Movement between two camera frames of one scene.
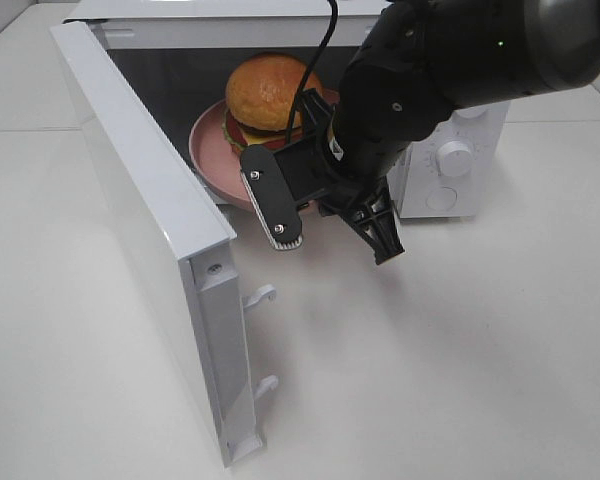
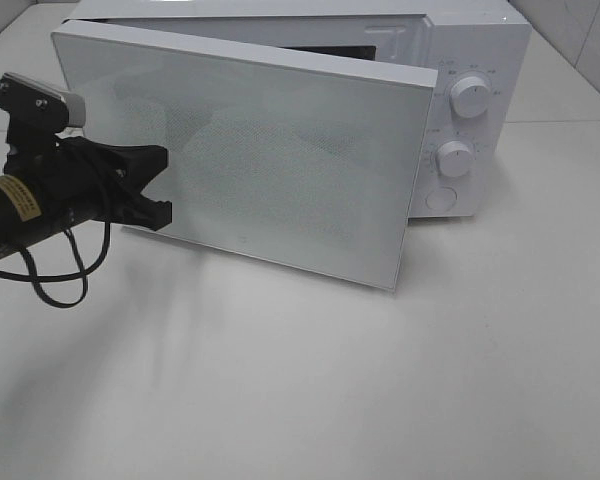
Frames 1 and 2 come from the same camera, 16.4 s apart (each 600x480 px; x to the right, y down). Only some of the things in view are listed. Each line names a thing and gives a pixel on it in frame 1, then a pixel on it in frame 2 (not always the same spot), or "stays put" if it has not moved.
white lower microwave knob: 454,158 stays put
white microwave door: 180,249 to 305,165
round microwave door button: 441,198 stays put
